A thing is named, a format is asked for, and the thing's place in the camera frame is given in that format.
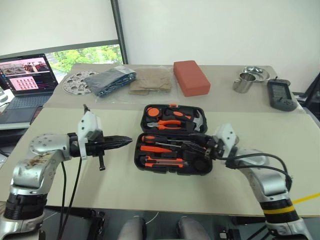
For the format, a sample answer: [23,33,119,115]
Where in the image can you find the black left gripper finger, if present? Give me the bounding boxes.
[103,135,134,144]
[103,141,131,151]

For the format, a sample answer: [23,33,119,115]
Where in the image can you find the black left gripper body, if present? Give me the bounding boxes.
[83,104,111,172]

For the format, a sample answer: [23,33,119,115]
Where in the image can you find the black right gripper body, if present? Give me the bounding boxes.
[203,135,226,161]

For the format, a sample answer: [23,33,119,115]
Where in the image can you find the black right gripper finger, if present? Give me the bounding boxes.
[183,142,209,154]
[186,133,214,144]

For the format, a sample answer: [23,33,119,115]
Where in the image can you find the large orange black screwdriver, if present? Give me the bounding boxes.
[140,134,183,149]

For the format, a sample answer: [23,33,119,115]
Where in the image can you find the orange black utility knife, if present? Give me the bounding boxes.
[144,155,189,169]

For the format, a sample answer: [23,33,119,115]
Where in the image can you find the orange tester pen screwdriver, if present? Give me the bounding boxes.
[139,145,174,154]

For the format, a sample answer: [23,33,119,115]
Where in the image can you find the black orange tool case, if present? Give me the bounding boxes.
[133,103,214,177]

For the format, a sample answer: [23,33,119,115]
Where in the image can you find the orange black tape measure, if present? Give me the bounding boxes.
[146,106,164,119]

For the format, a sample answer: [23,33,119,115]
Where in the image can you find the clear plastic bag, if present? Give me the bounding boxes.
[94,64,180,105]

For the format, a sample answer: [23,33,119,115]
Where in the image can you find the dark blue folded cloth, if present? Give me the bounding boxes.
[83,65,138,98]

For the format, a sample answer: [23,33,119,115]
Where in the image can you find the red rectangular block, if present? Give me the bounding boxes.
[172,59,212,98]

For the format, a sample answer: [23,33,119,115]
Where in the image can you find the perforated round metal disc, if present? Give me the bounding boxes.
[62,70,100,96]

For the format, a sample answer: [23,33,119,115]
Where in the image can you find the tan folded cloth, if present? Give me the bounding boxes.
[127,67,174,97]

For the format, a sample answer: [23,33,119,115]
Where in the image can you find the stainless steel cup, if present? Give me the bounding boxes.
[232,72,257,94]

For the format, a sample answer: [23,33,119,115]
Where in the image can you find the grey rounded shape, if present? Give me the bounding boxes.
[175,215,211,240]
[116,215,148,240]

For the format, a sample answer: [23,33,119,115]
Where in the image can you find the stainless steel dish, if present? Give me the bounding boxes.
[242,65,272,83]

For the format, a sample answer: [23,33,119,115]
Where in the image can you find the black handheld controller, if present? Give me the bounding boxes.
[266,76,299,112]

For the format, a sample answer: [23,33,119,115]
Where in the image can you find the open laptop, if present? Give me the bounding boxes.
[0,52,60,125]

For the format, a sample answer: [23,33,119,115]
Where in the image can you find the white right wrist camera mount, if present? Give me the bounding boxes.
[214,122,240,161]

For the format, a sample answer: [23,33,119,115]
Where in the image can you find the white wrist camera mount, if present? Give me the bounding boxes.
[76,110,104,161]
[214,122,240,161]

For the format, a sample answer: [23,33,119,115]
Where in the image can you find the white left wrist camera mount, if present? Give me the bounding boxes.
[76,110,104,161]

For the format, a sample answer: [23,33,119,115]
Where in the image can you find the claw hammer orange black handle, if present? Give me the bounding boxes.
[164,107,207,132]

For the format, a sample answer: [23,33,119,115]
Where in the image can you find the orange handled pliers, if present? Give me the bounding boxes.
[146,119,183,131]

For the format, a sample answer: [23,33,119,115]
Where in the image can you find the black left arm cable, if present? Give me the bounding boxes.
[55,156,84,240]

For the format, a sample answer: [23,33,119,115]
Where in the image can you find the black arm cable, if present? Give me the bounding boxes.
[55,156,84,240]
[219,151,294,191]

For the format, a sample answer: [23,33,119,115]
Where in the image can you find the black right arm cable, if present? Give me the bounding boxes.
[219,151,294,191]

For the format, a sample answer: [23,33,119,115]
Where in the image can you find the thin white wire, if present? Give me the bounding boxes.
[145,211,160,224]

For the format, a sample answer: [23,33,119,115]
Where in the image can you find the yellow cable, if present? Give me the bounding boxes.
[291,191,320,205]

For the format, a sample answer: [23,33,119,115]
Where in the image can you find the dark window frame post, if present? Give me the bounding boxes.
[109,0,130,66]

